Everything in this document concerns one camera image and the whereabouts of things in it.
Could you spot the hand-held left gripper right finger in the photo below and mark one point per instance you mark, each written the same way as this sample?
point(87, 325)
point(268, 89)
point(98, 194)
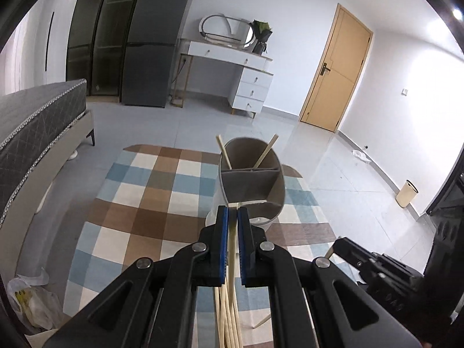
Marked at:
point(242, 257)

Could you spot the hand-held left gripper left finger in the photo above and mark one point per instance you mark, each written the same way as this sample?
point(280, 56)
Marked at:
point(224, 253)

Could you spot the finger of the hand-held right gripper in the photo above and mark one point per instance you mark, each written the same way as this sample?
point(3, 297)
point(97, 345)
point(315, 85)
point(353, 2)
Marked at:
point(362, 255)
point(391, 290)

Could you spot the wooden chopstick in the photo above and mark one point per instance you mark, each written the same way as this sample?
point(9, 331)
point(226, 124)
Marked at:
point(223, 150)
point(330, 254)
point(261, 321)
point(266, 150)

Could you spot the bunch of wooden chopsticks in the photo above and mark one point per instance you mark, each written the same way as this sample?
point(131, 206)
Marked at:
point(232, 319)

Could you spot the grey white utensil holder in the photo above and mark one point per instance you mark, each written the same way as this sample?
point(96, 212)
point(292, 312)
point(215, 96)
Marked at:
point(250, 188)

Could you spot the cream trash bin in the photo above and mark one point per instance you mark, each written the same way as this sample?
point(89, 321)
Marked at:
point(406, 195)

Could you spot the checkered tablecloth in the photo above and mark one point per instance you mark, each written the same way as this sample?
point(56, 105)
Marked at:
point(145, 206)

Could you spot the white crumpled paper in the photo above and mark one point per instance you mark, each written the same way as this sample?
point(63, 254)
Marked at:
point(359, 154)

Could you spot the white vanity desk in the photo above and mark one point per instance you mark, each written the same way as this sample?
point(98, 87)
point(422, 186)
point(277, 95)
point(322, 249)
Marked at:
point(250, 87)

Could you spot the wooden door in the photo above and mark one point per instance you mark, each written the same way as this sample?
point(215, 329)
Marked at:
point(337, 72)

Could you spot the dark grey refrigerator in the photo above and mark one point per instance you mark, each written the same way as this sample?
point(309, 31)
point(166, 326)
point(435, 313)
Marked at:
point(152, 72)

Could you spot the white yellow plastic bag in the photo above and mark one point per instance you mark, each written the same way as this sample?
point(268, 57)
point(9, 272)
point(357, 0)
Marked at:
point(32, 304)

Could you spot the oval vanity mirror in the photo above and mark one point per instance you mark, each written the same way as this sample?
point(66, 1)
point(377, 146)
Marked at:
point(237, 27)

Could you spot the dark grey quilted mattress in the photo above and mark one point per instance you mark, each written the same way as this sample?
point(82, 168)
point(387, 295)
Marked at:
point(32, 127)

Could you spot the dark glass-door cabinet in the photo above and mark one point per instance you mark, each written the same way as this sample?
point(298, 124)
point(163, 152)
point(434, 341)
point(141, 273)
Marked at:
point(105, 43)

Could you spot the white wardrobe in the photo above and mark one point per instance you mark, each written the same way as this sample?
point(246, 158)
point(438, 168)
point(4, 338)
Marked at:
point(60, 43)

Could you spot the grey upholstered bed frame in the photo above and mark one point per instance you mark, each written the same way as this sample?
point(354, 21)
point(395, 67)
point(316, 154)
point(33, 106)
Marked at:
point(43, 181)

